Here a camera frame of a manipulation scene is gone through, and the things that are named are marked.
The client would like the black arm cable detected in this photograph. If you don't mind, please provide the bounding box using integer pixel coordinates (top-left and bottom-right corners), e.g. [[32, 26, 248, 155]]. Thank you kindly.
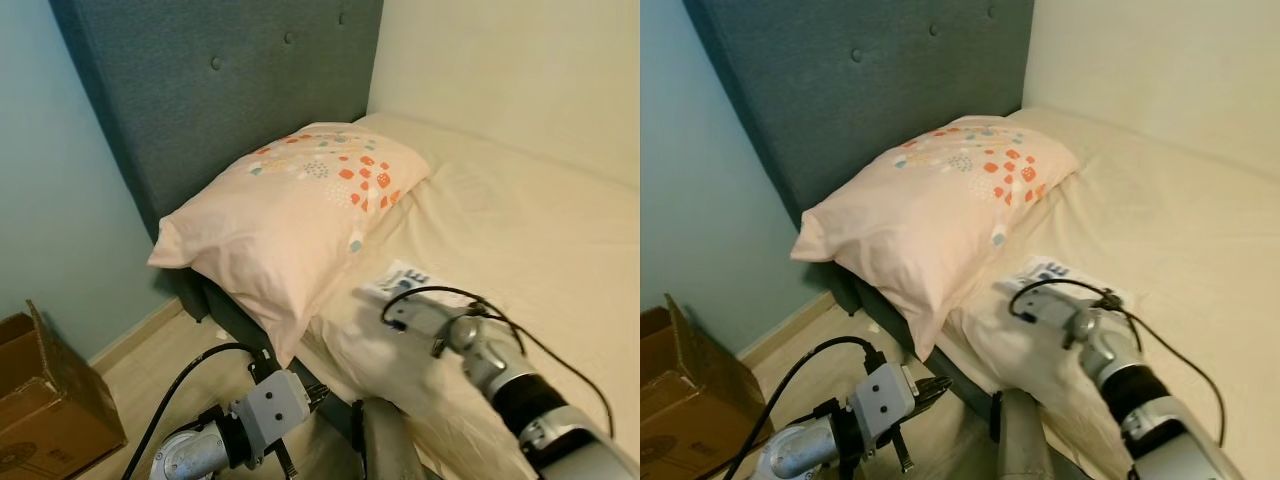
[[1008, 280, 1226, 446], [120, 343, 281, 480], [720, 337, 889, 480], [380, 287, 616, 441]]

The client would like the dark teal bed frame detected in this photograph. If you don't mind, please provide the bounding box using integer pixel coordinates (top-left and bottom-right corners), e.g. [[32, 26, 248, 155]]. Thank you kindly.
[[850, 275, 1001, 441], [180, 270, 363, 441]]

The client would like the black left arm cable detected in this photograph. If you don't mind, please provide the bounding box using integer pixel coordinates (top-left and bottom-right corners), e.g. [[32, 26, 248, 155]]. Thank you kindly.
[[720, 337, 889, 480], [120, 343, 281, 480]]

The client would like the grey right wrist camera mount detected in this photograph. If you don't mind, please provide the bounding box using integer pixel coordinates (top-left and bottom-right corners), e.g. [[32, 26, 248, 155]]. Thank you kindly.
[[1018, 295, 1101, 351], [380, 300, 466, 353]]

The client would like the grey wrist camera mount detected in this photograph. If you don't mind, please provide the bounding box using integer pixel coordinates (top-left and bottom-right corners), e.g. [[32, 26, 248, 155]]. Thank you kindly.
[[850, 362, 921, 446], [380, 300, 466, 353], [240, 370, 313, 456], [1018, 295, 1101, 351]]

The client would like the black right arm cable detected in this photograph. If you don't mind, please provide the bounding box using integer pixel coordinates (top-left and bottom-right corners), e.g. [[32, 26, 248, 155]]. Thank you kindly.
[[380, 287, 616, 441], [1008, 280, 1226, 446]]

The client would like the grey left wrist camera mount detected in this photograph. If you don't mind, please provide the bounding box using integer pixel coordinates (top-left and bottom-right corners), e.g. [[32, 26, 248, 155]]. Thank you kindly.
[[850, 362, 921, 446], [240, 370, 313, 456]]

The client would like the silver robot right leg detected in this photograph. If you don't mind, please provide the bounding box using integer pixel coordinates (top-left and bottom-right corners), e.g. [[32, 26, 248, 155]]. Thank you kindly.
[[352, 398, 418, 480], [990, 388, 1058, 480]]

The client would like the white book with blue letters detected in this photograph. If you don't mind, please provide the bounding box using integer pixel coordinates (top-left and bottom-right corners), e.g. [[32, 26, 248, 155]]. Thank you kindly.
[[1000, 255, 1139, 309], [358, 260, 473, 313]]

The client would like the mattress with beige sheet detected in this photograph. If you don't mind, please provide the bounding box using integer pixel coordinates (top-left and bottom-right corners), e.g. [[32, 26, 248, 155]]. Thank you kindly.
[[945, 105, 1280, 480], [300, 110, 641, 480]]

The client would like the dark teal padded headboard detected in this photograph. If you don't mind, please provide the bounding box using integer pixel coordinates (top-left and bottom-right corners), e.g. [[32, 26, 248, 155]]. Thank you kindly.
[[685, 0, 1036, 321], [50, 0, 384, 331]]

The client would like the pink pillow with orange dots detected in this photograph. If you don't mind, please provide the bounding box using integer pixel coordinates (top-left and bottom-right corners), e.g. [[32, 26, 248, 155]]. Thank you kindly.
[[148, 122, 433, 366], [790, 115, 1081, 361]]

